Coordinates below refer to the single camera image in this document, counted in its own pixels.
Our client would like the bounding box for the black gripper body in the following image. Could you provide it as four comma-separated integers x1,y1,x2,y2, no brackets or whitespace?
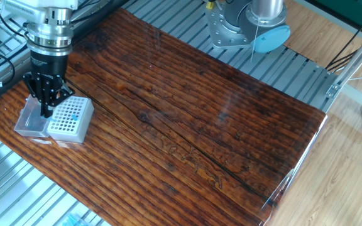
29,51,70,85

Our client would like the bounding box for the clear plastic box lid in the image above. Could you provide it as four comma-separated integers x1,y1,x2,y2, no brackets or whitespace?
13,93,59,138

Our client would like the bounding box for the glossy wood grain board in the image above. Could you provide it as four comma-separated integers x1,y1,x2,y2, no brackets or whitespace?
0,8,327,226

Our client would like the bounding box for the white pipette tip holder box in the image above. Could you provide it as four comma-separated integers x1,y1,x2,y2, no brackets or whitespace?
47,94,95,144

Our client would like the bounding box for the clear pack of blue tips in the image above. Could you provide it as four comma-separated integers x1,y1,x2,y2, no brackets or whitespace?
60,212,88,226

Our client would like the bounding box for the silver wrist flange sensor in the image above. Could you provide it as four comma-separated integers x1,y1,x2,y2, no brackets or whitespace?
25,7,75,58

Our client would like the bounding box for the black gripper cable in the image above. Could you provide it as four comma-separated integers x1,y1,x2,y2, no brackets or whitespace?
0,0,31,42

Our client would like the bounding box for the silver vented wrist box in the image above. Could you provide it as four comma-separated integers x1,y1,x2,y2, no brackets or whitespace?
3,0,49,22

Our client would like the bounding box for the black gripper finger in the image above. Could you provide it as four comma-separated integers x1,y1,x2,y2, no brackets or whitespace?
47,80,76,118
22,72,48,118

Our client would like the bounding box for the aluminium frame post with bracket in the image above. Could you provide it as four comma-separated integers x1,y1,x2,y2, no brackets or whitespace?
324,18,362,99

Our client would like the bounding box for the white cable tie tail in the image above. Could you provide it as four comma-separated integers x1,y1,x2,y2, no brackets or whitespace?
250,21,261,64

